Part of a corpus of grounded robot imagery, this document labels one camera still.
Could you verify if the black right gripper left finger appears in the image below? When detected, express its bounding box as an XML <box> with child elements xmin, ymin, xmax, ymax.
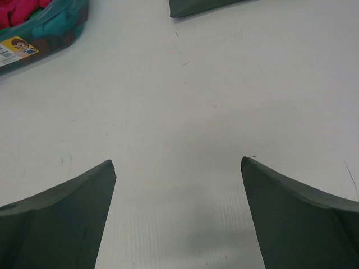
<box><xmin>1</xmin><ymin>160</ymin><xmax>116</xmax><ymax>268</ymax></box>

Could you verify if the blue plastic laundry bin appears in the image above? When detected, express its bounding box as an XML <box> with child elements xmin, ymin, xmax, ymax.
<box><xmin>1</xmin><ymin>0</ymin><xmax>89</xmax><ymax>75</ymax></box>

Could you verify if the magenta pink t shirt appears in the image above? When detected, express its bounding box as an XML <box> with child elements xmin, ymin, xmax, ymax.
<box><xmin>1</xmin><ymin>0</ymin><xmax>51</xmax><ymax>30</ymax></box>

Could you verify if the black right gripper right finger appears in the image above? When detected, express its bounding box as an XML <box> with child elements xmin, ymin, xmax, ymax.
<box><xmin>241</xmin><ymin>157</ymin><xmax>358</xmax><ymax>268</ymax></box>

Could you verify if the folded grey t shirt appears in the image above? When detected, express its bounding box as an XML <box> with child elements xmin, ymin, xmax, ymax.
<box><xmin>169</xmin><ymin>0</ymin><xmax>250</xmax><ymax>18</ymax></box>

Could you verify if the teal t shirt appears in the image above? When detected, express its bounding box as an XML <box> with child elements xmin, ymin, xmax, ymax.
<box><xmin>31</xmin><ymin>10</ymin><xmax>80</xmax><ymax>38</ymax></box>

